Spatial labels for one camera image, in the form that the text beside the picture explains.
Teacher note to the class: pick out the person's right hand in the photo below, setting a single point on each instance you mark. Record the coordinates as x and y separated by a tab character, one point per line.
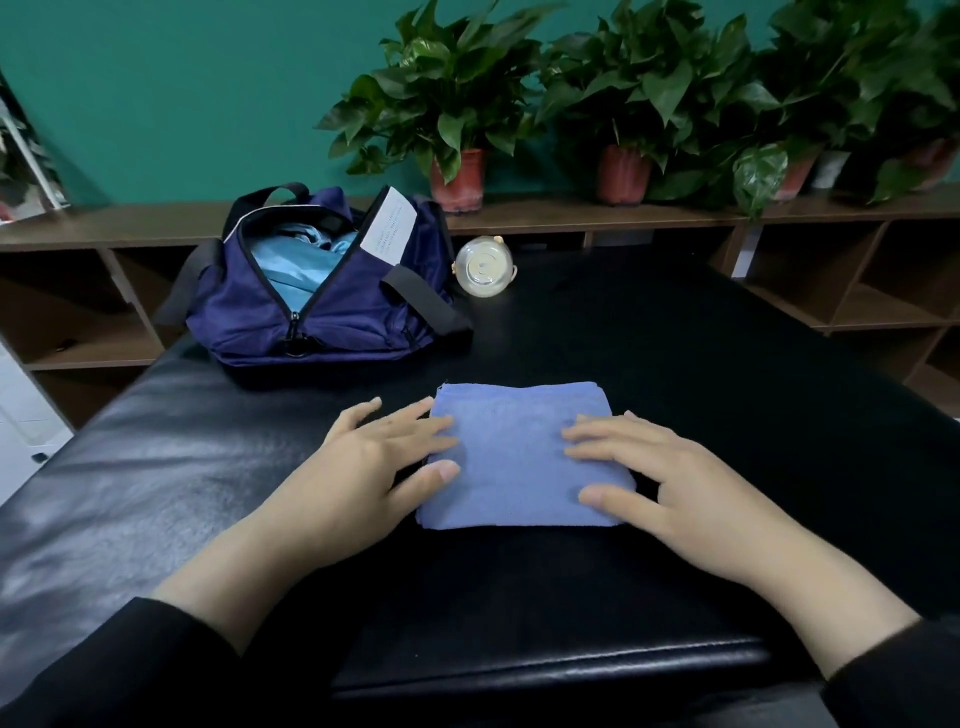
698	495

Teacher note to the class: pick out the person's left hand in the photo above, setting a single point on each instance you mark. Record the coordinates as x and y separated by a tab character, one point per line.
360	488

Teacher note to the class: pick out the purple cloth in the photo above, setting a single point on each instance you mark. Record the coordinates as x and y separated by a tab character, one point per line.
503	480

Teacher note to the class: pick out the navy blue bag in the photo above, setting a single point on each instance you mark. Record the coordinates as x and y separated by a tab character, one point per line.
255	323

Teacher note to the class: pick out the light blue vest black trim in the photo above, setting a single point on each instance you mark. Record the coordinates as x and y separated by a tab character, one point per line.
300	258

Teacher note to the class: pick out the clear bottle silver cap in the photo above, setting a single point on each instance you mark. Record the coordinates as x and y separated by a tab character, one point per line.
483	266

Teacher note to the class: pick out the person's left forearm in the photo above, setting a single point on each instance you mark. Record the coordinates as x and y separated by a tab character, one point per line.
135	653

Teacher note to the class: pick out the person's right forearm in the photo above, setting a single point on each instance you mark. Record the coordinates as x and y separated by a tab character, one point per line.
885	638

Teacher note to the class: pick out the black leather bench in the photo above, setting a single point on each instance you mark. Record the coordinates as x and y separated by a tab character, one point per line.
135	480

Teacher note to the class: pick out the wooden shelf cabinet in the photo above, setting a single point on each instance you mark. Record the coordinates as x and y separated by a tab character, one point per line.
855	285

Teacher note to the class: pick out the green plant in red pot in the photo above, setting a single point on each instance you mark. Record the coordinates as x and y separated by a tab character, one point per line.
923	120
443	83
645	83

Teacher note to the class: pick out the green plant in white pot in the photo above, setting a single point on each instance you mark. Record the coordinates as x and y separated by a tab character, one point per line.
818	83

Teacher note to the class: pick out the white wheeled cart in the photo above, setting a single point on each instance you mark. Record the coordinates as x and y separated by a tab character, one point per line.
23	158

